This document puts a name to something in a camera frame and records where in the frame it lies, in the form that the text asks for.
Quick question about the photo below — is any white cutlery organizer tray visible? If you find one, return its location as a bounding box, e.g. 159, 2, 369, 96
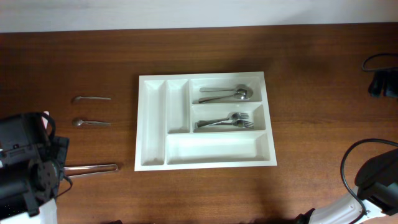
135, 72, 277, 171

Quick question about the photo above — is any white plastic knife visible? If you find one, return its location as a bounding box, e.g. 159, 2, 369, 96
42, 111, 49, 129

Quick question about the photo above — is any large metal spoon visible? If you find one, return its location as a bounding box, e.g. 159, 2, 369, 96
200, 84, 254, 100
198, 95, 232, 103

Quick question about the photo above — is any metal teaspoon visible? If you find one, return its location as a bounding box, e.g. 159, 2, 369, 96
72, 118, 111, 127
72, 96, 111, 103

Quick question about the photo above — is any metal table knife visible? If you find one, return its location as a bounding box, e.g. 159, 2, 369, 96
64, 164, 119, 171
64, 168, 119, 179

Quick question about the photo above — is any metal fork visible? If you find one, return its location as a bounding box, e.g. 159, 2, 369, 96
194, 119, 254, 128
195, 112, 249, 128

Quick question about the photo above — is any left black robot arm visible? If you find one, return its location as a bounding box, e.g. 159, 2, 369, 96
1, 112, 71, 223

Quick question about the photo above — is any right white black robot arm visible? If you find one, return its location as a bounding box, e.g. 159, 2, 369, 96
293, 138, 397, 224

